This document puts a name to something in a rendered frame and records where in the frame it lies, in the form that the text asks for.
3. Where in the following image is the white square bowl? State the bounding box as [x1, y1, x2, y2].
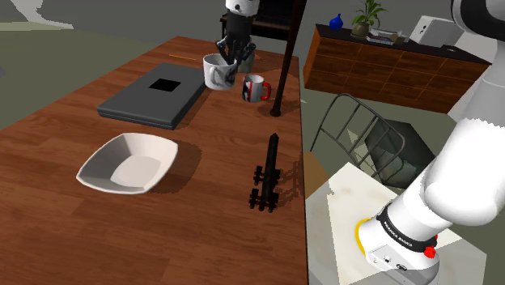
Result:
[75, 132, 180, 195]

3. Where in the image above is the pale robot stand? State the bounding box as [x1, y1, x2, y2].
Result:
[305, 161, 489, 285]

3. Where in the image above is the brown wooden table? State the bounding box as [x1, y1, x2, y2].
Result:
[0, 35, 310, 285]

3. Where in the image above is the white mug with red handle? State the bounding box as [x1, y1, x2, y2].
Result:
[241, 73, 273, 104]

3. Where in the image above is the black rod-shaped toy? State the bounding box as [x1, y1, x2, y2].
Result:
[248, 133, 282, 213]

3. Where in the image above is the grey closed laptop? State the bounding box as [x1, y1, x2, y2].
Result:
[96, 62, 209, 131]

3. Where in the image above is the grey green cup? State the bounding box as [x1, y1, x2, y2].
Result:
[237, 52, 257, 74]

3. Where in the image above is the brown wooden sideboard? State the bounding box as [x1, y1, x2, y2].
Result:
[303, 0, 493, 115]

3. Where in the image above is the dark upright pole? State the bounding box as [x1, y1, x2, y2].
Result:
[269, 0, 308, 117]

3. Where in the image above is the grey metal wire chair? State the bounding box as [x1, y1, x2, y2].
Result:
[309, 92, 437, 190]

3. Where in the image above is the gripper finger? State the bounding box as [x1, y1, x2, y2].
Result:
[214, 37, 239, 66]
[236, 40, 257, 63]

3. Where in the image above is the white printed mug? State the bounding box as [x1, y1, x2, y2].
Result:
[202, 53, 239, 91]

